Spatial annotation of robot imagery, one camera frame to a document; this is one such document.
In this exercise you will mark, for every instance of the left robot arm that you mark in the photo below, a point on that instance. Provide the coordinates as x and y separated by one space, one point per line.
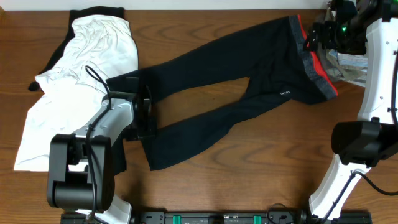
82 165

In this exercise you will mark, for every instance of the khaki folded shorts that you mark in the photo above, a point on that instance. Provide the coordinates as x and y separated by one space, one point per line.
331 71

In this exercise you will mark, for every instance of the black garment under pile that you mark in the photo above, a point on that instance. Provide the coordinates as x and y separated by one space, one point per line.
93 11

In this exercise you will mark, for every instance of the black leggings grey red waistband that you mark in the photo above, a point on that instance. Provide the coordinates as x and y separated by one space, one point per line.
237 77

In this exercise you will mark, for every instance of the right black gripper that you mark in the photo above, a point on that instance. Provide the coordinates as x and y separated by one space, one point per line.
329 28

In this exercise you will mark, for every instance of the white t-shirt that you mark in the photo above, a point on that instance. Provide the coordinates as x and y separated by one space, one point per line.
71 93

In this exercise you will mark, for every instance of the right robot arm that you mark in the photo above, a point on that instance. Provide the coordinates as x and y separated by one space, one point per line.
359 27

